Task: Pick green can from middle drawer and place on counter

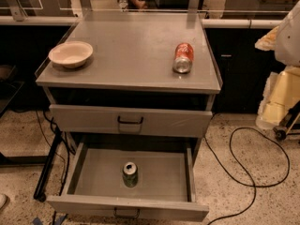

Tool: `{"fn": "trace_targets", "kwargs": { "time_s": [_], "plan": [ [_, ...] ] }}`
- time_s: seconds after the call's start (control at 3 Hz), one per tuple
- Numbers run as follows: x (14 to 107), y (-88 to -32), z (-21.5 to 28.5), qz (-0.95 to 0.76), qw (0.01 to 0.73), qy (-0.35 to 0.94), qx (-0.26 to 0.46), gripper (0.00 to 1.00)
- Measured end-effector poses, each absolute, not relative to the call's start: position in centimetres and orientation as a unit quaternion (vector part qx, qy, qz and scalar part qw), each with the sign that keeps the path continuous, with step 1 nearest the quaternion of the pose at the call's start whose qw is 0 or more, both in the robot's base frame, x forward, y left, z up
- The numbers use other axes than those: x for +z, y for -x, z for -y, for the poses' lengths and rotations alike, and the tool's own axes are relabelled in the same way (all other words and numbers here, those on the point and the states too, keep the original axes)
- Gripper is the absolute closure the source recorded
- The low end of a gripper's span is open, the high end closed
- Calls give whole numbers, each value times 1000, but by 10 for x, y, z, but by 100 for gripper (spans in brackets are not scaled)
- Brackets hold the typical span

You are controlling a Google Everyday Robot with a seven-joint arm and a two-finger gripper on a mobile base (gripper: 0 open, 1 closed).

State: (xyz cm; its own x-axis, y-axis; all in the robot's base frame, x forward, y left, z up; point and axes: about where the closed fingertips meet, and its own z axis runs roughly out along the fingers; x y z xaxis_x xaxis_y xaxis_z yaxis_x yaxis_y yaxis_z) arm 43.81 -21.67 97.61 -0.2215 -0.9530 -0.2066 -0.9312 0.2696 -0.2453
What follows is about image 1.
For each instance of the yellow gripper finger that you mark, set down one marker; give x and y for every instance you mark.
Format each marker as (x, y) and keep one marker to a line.
(281, 93)
(268, 41)

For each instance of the green soda can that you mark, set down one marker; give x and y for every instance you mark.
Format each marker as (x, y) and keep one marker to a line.
(130, 174)

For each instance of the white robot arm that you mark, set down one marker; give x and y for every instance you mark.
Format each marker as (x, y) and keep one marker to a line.
(287, 49)

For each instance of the red soda can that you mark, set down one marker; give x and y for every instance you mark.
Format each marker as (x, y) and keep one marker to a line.
(183, 58)

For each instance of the open grey middle drawer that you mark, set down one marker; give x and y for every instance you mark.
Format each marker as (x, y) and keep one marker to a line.
(165, 188)

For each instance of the grey drawer cabinet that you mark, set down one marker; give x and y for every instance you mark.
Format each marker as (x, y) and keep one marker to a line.
(132, 67)

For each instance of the closed grey upper drawer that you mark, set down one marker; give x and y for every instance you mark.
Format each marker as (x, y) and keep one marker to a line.
(117, 120)

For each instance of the black wheeled stand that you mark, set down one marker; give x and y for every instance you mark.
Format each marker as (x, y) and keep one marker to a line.
(290, 124)

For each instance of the clear water bottle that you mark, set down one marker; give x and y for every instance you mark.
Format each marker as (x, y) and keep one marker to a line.
(122, 0)

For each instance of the white paper bowl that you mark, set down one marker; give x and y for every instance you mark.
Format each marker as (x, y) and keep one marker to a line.
(72, 54)

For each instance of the black cart frame left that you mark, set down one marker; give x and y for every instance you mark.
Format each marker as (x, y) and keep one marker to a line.
(39, 194)

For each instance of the white rail behind counter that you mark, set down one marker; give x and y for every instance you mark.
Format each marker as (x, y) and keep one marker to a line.
(207, 23)

